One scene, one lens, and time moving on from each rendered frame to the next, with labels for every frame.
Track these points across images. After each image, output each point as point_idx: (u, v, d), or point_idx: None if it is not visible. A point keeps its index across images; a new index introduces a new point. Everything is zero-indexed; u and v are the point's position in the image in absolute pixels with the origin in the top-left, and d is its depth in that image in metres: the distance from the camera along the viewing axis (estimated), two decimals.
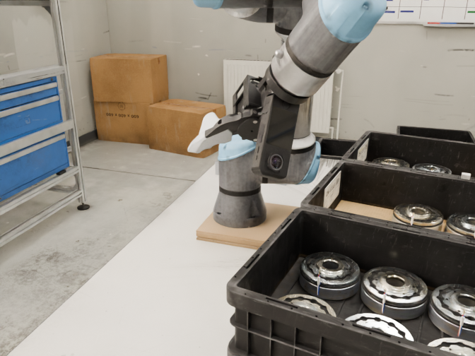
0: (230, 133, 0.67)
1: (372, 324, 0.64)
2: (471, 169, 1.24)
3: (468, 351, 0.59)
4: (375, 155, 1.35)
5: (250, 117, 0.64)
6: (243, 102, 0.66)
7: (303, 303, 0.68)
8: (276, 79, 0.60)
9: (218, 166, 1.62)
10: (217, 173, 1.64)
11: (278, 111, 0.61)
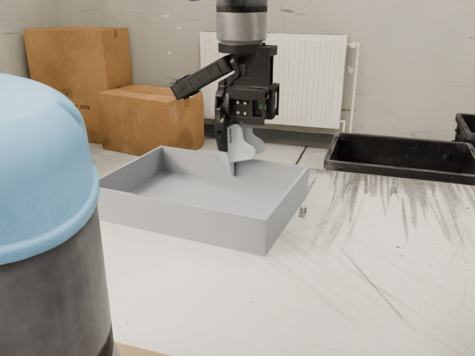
0: None
1: None
2: None
3: None
4: None
5: None
6: None
7: None
8: None
9: None
10: None
11: None
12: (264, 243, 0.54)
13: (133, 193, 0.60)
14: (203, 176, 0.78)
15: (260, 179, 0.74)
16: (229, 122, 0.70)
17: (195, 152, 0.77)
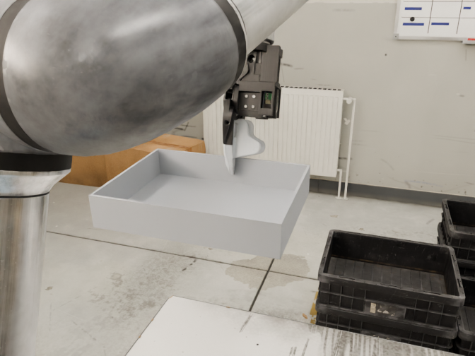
0: None
1: None
2: None
3: None
4: None
5: None
6: None
7: None
8: None
9: (97, 207, 0.62)
10: (97, 224, 0.63)
11: None
12: (279, 246, 0.55)
13: (141, 202, 0.59)
14: (202, 178, 0.78)
15: (261, 179, 0.74)
16: (235, 116, 0.72)
17: (194, 154, 0.76)
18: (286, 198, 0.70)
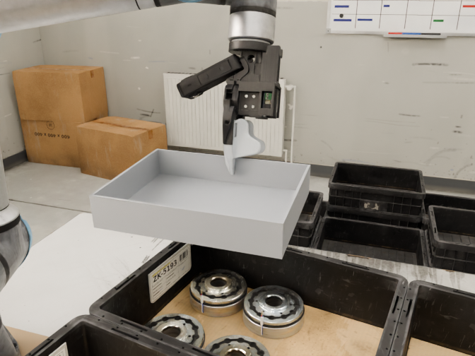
0: None
1: None
2: (340, 299, 0.77)
3: None
4: (209, 261, 0.88)
5: None
6: None
7: None
8: None
9: (97, 207, 0.61)
10: (98, 224, 0.63)
11: None
12: (280, 246, 0.55)
13: (142, 202, 0.59)
14: (202, 178, 0.78)
15: (261, 179, 0.74)
16: (235, 116, 0.72)
17: (194, 154, 0.76)
18: (286, 198, 0.70)
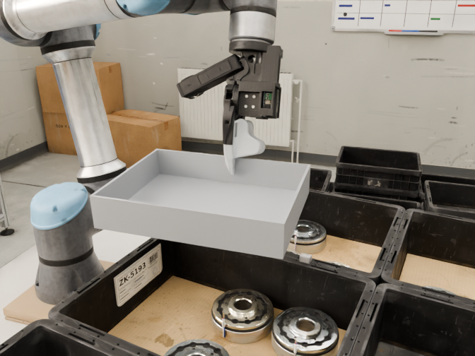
0: None
1: None
2: (353, 228, 1.00)
3: None
4: None
5: None
6: None
7: None
8: None
9: (98, 208, 0.61)
10: (99, 225, 0.63)
11: None
12: (282, 246, 0.55)
13: (143, 203, 0.59)
14: (202, 178, 0.78)
15: (261, 179, 0.74)
16: (235, 116, 0.72)
17: (194, 154, 0.76)
18: (287, 198, 0.70)
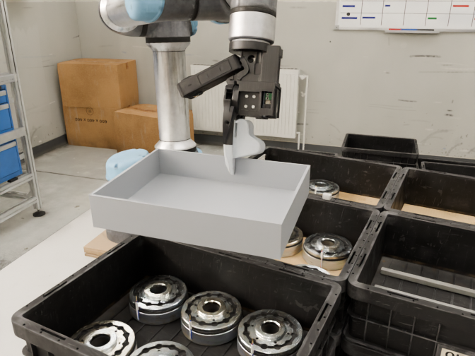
0: None
1: (160, 352, 0.65)
2: (361, 185, 1.25)
3: None
4: None
5: None
6: None
7: (107, 330, 0.69)
8: None
9: (97, 206, 0.62)
10: (97, 224, 0.63)
11: None
12: (279, 246, 0.55)
13: (141, 202, 0.59)
14: (202, 178, 0.78)
15: (261, 179, 0.74)
16: (235, 116, 0.72)
17: (194, 154, 0.76)
18: (286, 198, 0.70)
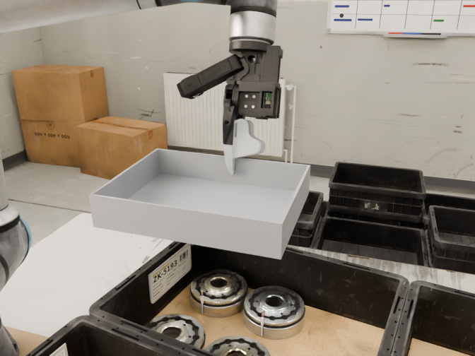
0: None
1: None
2: (341, 300, 0.76)
3: None
4: (209, 262, 0.88)
5: None
6: None
7: None
8: None
9: (97, 206, 0.62)
10: (98, 224, 0.63)
11: None
12: (280, 246, 0.55)
13: (141, 201, 0.59)
14: (202, 178, 0.78)
15: (261, 179, 0.74)
16: (235, 116, 0.72)
17: (194, 154, 0.76)
18: (286, 198, 0.70)
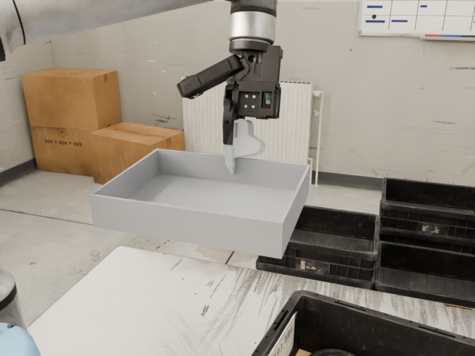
0: None
1: None
2: None
3: None
4: (313, 336, 0.68)
5: None
6: None
7: None
8: None
9: (97, 206, 0.61)
10: (98, 224, 0.63)
11: None
12: (280, 245, 0.55)
13: (142, 201, 0.59)
14: (202, 178, 0.78)
15: (261, 179, 0.74)
16: (235, 116, 0.72)
17: (194, 154, 0.76)
18: (286, 198, 0.70)
